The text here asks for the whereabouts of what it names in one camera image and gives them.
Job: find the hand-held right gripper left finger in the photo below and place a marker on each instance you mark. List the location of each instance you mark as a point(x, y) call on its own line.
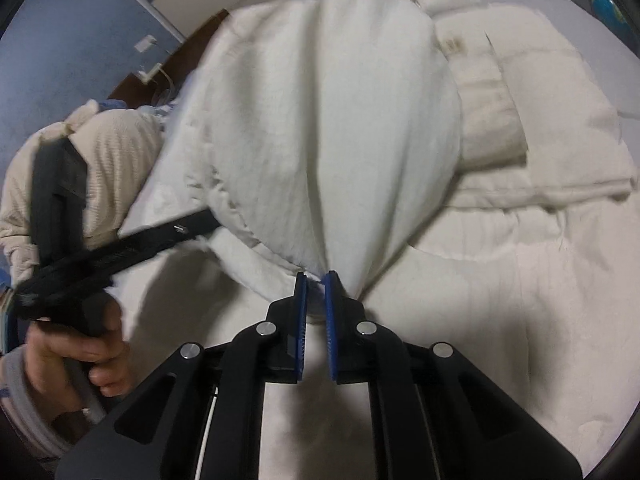
point(300, 320)

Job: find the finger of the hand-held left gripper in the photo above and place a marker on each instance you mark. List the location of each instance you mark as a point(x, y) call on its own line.
point(160, 237)

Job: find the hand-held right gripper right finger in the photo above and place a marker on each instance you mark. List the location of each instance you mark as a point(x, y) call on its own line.
point(331, 325)

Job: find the white hooded padded jacket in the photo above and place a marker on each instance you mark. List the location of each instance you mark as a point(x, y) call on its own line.
point(350, 135)

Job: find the person's left hand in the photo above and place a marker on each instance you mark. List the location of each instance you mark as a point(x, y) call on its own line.
point(55, 360)

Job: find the cream fleece blanket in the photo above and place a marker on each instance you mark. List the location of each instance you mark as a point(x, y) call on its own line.
point(115, 160)

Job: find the blue cloth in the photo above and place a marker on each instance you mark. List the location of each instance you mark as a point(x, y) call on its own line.
point(150, 110)

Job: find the white charger plug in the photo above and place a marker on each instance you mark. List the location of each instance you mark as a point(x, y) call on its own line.
point(150, 72)

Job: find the brown wooden headboard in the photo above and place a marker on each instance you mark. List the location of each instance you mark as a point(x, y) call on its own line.
point(190, 45)

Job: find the grey bed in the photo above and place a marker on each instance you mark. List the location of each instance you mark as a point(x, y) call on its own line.
point(565, 15)

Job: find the blue globe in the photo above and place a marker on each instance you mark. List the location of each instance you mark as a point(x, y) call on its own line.
point(607, 7)

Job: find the white wall socket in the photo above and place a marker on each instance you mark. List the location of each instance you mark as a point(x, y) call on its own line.
point(145, 43)

